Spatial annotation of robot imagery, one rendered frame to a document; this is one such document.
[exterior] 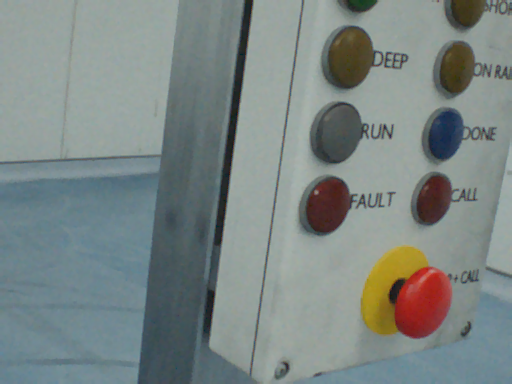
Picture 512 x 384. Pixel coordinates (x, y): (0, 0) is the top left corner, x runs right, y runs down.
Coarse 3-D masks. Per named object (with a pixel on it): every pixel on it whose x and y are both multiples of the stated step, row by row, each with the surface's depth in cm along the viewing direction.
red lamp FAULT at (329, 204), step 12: (336, 180) 40; (324, 192) 40; (336, 192) 40; (348, 192) 41; (312, 204) 40; (324, 204) 40; (336, 204) 40; (348, 204) 41; (312, 216) 40; (324, 216) 40; (336, 216) 41; (312, 228) 40; (324, 228) 40
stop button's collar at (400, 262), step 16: (384, 256) 45; (400, 256) 45; (416, 256) 46; (384, 272) 45; (400, 272) 46; (464, 272) 50; (368, 288) 44; (384, 288) 45; (368, 304) 45; (384, 304) 45; (368, 320) 45; (384, 320) 46
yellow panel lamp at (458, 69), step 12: (456, 48) 43; (468, 48) 44; (444, 60) 43; (456, 60) 43; (468, 60) 44; (444, 72) 43; (456, 72) 44; (468, 72) 44; (444, 84) 44; (456, 84) 44; (468, 84) 45
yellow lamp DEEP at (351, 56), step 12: (348, 36) 38; (360, 36) 39; (336, 48) 38; (348, 48) 38; (360, 48) 39; (336, 60) 38; (348, 60) 38; (360, 60) 39; (336, 72) 38; (348, 72) 39; (360, 72) 39; (348, 84) 39
